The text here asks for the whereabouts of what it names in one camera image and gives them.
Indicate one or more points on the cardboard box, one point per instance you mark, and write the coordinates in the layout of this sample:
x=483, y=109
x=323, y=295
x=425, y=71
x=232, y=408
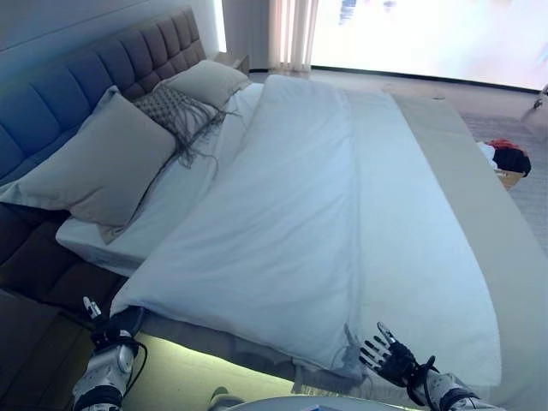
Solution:
x=511, y=180

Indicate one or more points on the grey knit fringed cushion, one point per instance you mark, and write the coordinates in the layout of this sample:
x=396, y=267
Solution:
x=167, y=107

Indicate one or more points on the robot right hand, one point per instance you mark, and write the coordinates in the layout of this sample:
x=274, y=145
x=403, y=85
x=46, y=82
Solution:
x=398, y=359

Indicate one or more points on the grey patterned rug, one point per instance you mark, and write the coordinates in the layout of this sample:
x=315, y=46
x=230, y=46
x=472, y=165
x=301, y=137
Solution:
x=531, y=214

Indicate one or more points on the beige bed throw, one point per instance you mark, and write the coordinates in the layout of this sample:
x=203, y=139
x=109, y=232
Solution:
x=479, y=180

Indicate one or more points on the small light wooden nightstand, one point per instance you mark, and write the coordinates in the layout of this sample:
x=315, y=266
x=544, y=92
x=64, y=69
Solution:
x=240, y=62

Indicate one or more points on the red garment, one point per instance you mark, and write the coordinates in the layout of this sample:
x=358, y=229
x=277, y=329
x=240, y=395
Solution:
x=503, y=143

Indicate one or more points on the large beige pillow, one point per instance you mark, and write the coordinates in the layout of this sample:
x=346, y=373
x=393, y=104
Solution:
x=98, y=171

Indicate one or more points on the robot right silver arm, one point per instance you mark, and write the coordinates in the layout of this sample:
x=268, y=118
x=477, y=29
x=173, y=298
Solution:
x=445, y=385

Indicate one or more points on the dark wooden nightstand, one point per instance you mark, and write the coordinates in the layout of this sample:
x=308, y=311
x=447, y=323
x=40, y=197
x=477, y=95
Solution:
x=34, y=342

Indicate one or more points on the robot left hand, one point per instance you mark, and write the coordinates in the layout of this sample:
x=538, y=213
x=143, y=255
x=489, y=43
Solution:
x=115, y=325

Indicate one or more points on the small beige pillow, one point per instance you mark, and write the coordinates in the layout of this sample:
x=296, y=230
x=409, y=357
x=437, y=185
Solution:
x=205, y=79

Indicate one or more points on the robot white torso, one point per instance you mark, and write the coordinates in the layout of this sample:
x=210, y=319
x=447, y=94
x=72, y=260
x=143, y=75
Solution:
x=299, y=404

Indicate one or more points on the white garment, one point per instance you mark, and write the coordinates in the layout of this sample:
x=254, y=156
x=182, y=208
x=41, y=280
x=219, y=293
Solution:
x=486, y=150

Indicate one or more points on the cream vertical curtain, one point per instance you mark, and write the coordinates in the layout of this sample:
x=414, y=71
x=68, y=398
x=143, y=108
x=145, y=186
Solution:
x=295, y=30

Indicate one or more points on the mattress with white sheet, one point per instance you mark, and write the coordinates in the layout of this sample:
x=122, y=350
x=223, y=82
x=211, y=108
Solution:
x=192, y=184

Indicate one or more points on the robot left silver arm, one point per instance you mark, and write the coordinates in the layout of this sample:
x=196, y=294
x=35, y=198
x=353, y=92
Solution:
x=98, y=368

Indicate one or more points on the large bright window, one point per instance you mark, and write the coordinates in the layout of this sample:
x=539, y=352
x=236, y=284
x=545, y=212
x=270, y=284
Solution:
x=428, y=34

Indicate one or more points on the black garment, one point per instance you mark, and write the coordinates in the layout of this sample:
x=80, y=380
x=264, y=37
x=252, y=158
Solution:
x=511, y=160

